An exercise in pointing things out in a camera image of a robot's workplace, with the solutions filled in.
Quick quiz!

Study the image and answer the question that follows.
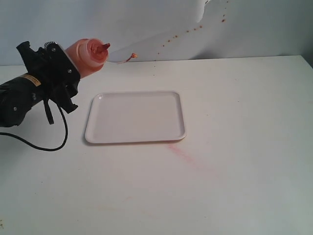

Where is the white backdrop cloth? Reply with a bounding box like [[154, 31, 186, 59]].
[[0, 0, 313, 65]]

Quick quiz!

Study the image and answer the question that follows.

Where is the red sauce squeeze bottle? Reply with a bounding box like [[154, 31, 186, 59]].
[[65, 38, 111, 79]]

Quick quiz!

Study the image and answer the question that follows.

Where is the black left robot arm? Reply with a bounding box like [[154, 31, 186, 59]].
[[0, 41, 81, 127]]

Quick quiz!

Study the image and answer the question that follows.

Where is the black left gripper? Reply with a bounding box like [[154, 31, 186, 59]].
[[17, 41, 81, 113]]

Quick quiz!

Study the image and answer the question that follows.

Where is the white rectangular tray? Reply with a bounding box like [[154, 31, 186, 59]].
[[85, 91, 186, 144]]

